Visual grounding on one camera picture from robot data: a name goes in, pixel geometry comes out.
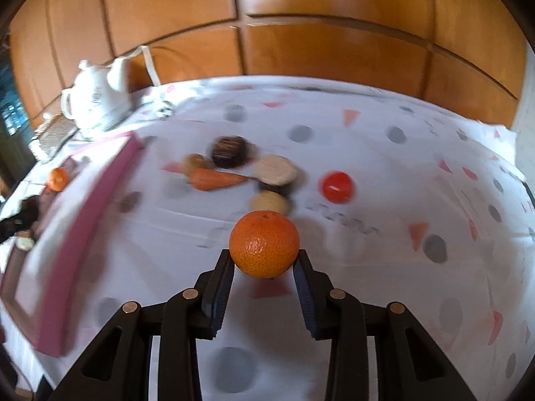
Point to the orange carrot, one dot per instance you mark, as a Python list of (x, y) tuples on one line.
[(213, 179)]

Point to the pink tray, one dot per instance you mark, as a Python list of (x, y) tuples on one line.
[(83, 238)]

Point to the white patterned tablecloth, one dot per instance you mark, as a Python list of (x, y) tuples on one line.
[(376, 217)]

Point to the small brown round fruit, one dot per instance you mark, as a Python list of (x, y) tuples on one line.
[(197, 162)]

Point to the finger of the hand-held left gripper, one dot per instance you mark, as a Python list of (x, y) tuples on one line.
[(21, 217)]

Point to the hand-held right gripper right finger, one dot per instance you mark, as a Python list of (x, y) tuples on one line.
[(307, 300)]

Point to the red tomato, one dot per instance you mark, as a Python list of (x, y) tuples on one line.
[(337, 187)]

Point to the silver patterned tissue box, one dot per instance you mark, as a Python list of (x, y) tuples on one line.
[(54, 133)]

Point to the orange tangerine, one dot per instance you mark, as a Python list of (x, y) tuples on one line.
[(264, 244), (57, 179)]

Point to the glass door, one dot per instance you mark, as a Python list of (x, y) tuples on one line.
[(10, 108)]

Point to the yellowish round fruit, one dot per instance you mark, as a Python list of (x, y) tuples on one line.
[(267, 200)]

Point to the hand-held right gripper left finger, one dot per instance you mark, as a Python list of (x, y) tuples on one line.
[(221, 296)]

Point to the white ceramic electric kettle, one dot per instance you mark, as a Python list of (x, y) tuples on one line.
[(94, 100)]

